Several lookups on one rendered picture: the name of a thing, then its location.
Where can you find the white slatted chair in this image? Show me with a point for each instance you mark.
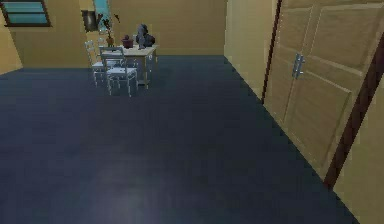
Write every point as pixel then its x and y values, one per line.
pixel 94 61
pixel 122 72

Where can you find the pale wooden dining table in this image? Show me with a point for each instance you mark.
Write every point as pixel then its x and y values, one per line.
pixel 140 51

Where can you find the dark grey statue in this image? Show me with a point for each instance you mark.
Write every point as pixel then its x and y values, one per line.
pixel 144 36

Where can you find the maroon pot with plant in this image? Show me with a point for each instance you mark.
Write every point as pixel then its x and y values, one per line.
pixel 127 42

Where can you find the house plant in brown pot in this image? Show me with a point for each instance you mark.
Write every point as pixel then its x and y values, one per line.
pixel 109 31

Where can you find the tan panelled room door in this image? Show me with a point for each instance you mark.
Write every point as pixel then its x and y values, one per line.
pixel 320 80

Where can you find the teal window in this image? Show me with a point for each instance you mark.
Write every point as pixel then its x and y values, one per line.
pixel 102 10

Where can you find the dark framed window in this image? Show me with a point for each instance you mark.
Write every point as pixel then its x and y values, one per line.
pixel 26 13

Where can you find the dark framed wall picture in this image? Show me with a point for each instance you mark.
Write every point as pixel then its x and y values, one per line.
pixel 89 20

